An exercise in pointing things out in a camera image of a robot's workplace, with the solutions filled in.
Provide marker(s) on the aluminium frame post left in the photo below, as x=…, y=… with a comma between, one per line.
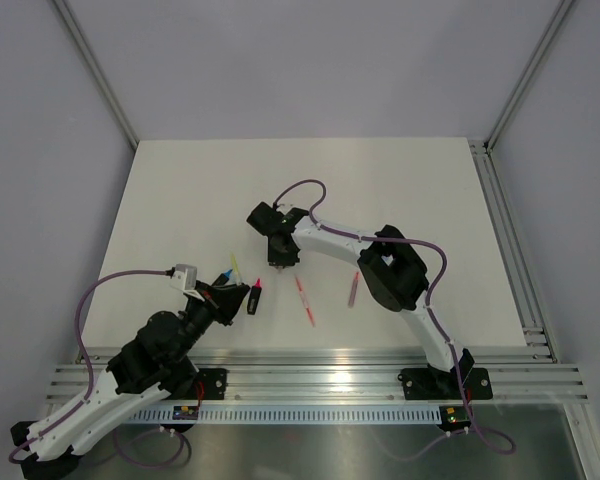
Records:
x=85, y=52

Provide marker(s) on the white slotted cable duct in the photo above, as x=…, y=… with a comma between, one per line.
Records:
x=289, y=415

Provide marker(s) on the black pink highlighter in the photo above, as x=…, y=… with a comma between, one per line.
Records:
x=254, y=297

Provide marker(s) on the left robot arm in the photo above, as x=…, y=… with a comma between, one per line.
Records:
x=153, y=366

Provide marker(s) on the aluminium frame post right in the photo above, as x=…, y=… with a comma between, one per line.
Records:
x=531, y=70

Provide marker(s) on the black blue highlighter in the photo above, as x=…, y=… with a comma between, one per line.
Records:
x=223, y=278

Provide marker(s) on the aluminium mounting rail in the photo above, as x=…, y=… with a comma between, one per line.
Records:
x=516, y=375

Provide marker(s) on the yellow highlighter pen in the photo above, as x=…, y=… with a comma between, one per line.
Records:
x=235, y=269

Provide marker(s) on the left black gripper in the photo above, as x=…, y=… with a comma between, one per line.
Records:
x=222, y=302

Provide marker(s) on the aluminium side rail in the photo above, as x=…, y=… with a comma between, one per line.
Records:
x=533, y=321

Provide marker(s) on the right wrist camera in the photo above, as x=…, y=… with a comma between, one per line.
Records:
x=283, y=206

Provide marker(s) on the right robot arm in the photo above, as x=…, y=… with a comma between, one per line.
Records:
x=395, y=275

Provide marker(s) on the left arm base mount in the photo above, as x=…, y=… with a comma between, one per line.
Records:
x=209, y=384

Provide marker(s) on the thin red pen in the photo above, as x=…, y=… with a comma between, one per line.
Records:
x=304, y=300

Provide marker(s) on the grey purple marker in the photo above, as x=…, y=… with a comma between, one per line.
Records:
x=353, y=290

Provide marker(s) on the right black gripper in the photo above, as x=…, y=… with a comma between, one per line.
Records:
x=275, y=259

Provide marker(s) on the aluminium frame post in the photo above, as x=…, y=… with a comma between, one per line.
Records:
x=531, y=70
x=85, y=52

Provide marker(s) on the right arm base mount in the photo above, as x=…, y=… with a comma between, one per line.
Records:
x=427, y=384

